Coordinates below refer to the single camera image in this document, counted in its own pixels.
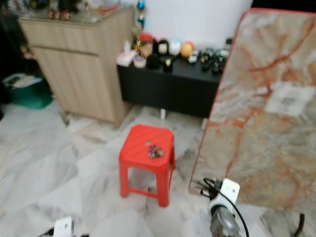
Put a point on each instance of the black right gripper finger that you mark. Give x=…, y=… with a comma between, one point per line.
x=200, y=190
x=200, y=183

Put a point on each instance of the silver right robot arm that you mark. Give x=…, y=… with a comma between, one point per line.
x=223, y=222

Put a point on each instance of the bunch of keys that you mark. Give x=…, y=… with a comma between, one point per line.
x=155, y=151

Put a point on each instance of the red-edged marble table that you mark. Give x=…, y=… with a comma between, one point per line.
x=261, y=143

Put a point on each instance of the red plastic stool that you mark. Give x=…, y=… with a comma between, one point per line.
x=140, y=140

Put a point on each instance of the black low cabinet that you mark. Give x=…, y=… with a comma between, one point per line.
x=168, y=89

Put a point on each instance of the white paper sheet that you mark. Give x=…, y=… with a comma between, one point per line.
x=286, y=98

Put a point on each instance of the black cup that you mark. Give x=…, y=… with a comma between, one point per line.
x=168, y=64

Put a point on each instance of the orange round figurine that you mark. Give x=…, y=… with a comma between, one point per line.
x=187, y=50

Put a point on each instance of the white figurine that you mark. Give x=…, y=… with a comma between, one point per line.
x=175, y=48

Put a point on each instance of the dark capped bottle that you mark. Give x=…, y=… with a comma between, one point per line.
x=228, y=48

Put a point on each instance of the black figurine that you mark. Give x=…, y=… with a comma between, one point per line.
x=162, y=47

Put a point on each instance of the red-lidded jar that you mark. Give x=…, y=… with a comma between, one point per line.
x=146, y=45

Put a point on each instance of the green basket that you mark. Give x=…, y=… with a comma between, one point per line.
x=29, y=95

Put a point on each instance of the light wooden cabinet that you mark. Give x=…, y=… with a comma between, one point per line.
x=79, y=69

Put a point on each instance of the blue trophy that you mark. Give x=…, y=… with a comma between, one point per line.
x=141, y=12

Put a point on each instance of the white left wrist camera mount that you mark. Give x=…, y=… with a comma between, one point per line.
x=63, y=227

